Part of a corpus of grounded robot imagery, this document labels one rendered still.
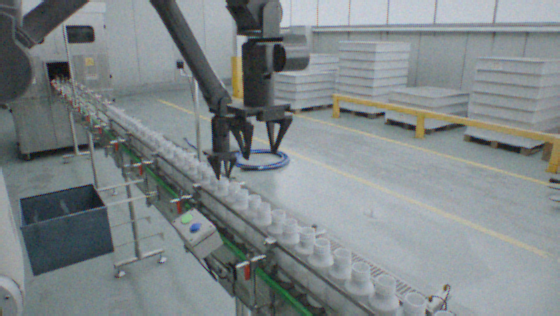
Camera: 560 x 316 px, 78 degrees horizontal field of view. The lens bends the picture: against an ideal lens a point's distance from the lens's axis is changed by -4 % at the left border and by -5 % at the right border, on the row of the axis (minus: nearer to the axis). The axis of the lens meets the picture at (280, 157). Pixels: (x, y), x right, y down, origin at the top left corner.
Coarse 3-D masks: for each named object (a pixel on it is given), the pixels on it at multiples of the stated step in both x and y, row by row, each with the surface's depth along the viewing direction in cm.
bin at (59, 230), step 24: (72, 192) 166; (96, 192) 163; (24, 216) 156; (48, 216) 162; (72, 216) 140; (96, 216) 146; (24, 240) 132; (48, 240) 137; (72, 240) 142; (96, 240) 148; (48, 264) 139; (72, 264) 145
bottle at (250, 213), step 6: (252, 198) 107; (258, 198) 106; (252, 204) 104; (246, 210) 106; (252, 210) 104; (246, 216) 105; (252, 216) 104; (252, 222) 104; (246, 228) 106; (252, 228) 105; (246, 234) 107; (252, 234) 106; (252, 240) 106; (246, 246) 108
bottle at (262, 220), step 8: (256, 208) 100; (264, 208) 98; (256, 216) 101; (264, 216) 99; (256, 224) 99; (264, 224) 99; (256, 232) 100; (256, 240) 101; (264, 248) 101; (256, 256) 103
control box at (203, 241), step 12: (180, 216) 106; (192, 216) 103; (180, 228) 101; (204, 228) 98; (192, 240) 95; (204, 240) 97; (216, 240) 99; (192, 252) 100; (204, 252) 98; (228, 276) 115
